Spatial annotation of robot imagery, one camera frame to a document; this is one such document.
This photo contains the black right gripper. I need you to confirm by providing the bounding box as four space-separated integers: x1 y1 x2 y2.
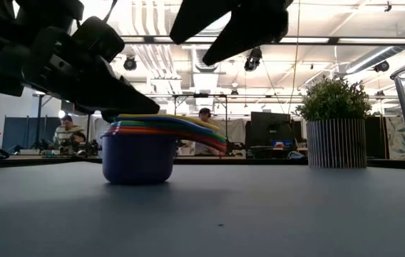
169 0 294 67

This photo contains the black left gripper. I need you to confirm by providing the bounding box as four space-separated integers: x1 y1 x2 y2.
0 16 161 124

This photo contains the yellow measuring cup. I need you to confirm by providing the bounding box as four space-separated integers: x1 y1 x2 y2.
116 114 221 132

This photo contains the green measuring cup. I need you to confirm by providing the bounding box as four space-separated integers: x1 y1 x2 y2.
110 120 227 143

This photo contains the orange measuring cup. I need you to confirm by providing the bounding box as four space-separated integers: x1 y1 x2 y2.
106 125 227 149

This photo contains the teal measuring cup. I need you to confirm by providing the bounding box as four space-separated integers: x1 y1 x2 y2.
109 123 227 146

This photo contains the red measuring cup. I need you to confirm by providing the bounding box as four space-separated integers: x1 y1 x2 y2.
103 128 228 153

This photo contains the purple measuring cup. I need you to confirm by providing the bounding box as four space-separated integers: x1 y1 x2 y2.
101 130 179 186

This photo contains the black ceiling spotlight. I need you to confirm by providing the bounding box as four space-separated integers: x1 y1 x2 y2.
373 60 391 74
243 47 263 73
123 56 138 72

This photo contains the person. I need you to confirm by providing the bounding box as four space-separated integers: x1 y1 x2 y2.
52 114 86 153
188 106 225 156

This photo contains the black overhead beam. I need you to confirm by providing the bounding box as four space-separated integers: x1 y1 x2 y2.
120 35 405 46

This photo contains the blue partition panel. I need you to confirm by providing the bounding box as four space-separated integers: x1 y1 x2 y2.
1 116 61 153

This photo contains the black computer monitor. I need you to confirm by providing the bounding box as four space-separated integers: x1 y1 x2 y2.
250 111 295 148

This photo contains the grey-blue table mat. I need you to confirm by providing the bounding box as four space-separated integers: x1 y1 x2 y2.
0 162 405 257

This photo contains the potted plant in ribbed pot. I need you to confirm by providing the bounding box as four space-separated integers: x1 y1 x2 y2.
294 75 374 169

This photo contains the black metal table frame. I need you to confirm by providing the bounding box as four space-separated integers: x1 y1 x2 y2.
0 155 405 171

